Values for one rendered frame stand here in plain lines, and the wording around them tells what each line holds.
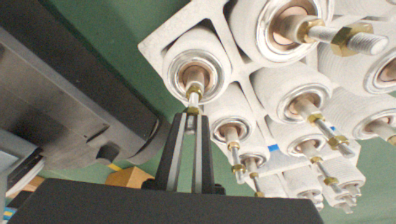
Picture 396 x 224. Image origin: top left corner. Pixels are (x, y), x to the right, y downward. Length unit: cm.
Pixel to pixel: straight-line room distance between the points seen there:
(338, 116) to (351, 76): 11
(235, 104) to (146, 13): 34
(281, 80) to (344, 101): 17
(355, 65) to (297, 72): 7
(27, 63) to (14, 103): 21
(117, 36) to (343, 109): 57
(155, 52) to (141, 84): 27
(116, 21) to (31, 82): 24
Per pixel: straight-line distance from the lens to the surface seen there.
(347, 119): 35
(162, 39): 24
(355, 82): 28
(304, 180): 59
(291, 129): 31
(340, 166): 62
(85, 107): 39
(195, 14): 23
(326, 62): 31
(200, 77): 16
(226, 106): 22
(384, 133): 37
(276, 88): 23
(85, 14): 52
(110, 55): 52
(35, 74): 41
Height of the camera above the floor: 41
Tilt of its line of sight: 51 degrees down
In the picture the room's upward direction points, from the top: 177 degrees counter-clockwise
